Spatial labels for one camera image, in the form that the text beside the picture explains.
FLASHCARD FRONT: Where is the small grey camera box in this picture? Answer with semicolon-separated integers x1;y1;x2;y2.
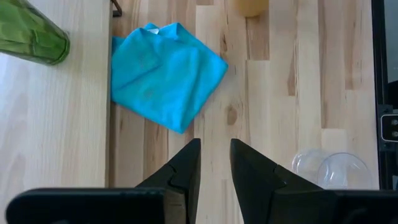
379;113;398;143

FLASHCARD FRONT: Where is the wooden shelf with wire legs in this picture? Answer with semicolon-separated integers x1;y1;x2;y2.
0;0;123;189

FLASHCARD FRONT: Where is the orange-yellow plastic cup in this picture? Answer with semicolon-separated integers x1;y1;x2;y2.
233;0;270;18

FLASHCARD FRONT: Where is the blue cloth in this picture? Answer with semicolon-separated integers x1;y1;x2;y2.
111;22;229;134

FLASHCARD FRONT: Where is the tall green plastic cup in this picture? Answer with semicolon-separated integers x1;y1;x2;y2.
0;0;71;66

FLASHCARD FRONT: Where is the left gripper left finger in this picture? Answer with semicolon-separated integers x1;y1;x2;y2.
5;138;202;224

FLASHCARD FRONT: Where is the small clear plastic cup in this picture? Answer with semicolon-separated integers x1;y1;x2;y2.
291;148;373;190

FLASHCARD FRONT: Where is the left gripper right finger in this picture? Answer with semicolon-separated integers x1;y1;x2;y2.
229;138;398;224

